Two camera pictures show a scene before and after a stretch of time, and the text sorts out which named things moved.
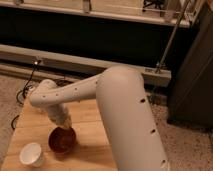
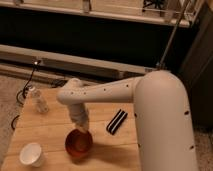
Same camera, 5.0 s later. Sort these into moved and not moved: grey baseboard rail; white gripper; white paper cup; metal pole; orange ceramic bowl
Moved: white gripper; orange ceramic bowl
Not moved: grey baseboard rail; white paper cup; metal pole
